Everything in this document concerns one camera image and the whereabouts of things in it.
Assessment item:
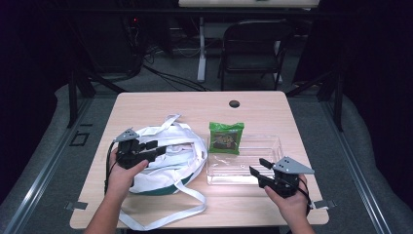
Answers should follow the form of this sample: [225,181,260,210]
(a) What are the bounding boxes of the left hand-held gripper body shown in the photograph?
[113,128,148,171]

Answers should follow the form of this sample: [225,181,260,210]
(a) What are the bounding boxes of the right hand-held gripper cable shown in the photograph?
[296,176,314,216]

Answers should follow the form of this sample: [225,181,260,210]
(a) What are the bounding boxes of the black folding chair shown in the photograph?
[217,19,296,93]

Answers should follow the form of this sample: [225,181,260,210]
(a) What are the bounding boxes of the white tote bag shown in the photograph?
[118,113,209,232]

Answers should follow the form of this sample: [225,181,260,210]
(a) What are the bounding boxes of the dark equipment with red light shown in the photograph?
[77,0,173,76]

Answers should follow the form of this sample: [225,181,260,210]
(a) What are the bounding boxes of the white-legged desk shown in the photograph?
[177,0,321,84]

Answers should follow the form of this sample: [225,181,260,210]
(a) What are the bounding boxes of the hand-held gripper cable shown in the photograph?
[296,176,314,216]
[103,140,119,197]

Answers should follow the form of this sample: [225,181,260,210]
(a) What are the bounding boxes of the person's left hand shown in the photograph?
[106,148,150,200]

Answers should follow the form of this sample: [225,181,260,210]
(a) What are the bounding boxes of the person's right hand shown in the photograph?
[263,175,310,226]

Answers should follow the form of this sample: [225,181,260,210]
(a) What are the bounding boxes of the grey metal bracket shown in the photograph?
[312,199,338,210]
[63,201,90,212]

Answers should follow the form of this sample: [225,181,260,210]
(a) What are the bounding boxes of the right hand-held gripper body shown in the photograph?
[270,156,316,199]

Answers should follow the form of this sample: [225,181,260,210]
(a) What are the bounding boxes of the left hand-held gripper cable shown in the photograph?
[103,140,119,197]

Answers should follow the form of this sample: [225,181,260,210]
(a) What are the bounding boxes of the green snack packet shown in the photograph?
[207,121,245,156]

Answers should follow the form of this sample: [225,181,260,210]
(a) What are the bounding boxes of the clear plastic tray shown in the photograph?
[206,134,284,186]

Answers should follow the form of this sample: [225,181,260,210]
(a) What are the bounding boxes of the metal floor rail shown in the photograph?
[319,97,394,234]
[0,97,95,234]

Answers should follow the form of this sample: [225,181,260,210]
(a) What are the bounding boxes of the black metal stand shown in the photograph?
[65,62,129,129]
[284,68,345,133]

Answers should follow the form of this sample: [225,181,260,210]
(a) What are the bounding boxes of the black floor cables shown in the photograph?
[141,62,209,93]

